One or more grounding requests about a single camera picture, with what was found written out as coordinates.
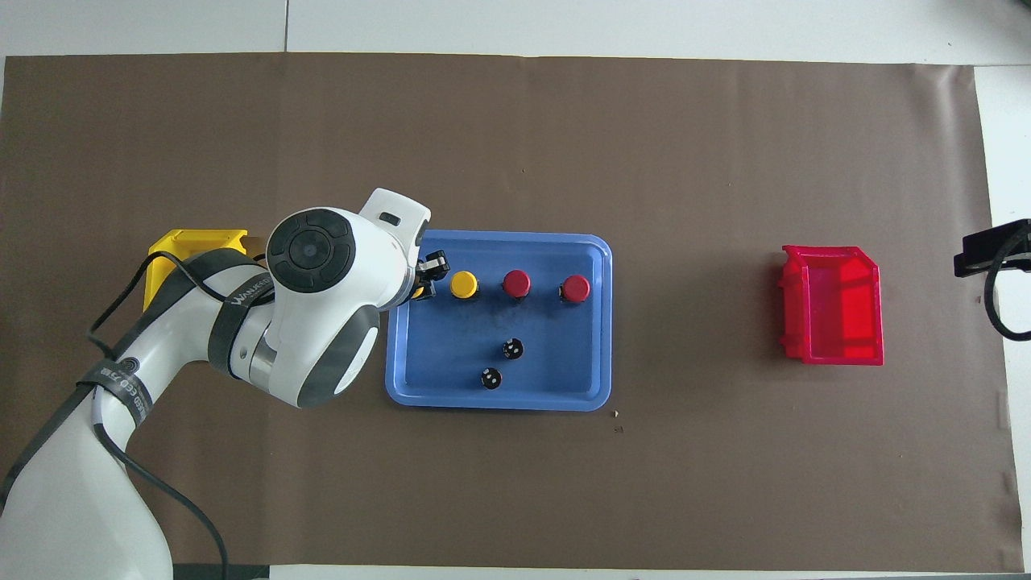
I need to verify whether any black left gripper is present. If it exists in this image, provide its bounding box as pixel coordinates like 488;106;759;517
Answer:
414;251;449;300

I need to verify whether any blue plastic tray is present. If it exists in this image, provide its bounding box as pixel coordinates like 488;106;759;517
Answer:
384;230;614;413

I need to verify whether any red plastic bin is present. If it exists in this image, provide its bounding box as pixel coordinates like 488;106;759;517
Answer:
778;245;885;367

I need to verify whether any yellow plastic bin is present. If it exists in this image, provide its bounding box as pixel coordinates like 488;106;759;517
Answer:
143;230;249;315

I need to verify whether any brown paper table mat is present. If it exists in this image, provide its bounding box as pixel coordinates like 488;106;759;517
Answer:
0;52;1017;571

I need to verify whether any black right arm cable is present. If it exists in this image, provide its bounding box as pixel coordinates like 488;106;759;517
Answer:
983;232;1031;342

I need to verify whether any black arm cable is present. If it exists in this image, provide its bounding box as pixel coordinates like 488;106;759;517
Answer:
983;232;1031;342
0;251;271;580

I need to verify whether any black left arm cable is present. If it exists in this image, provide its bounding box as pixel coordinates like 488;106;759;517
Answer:
0;251;271;580

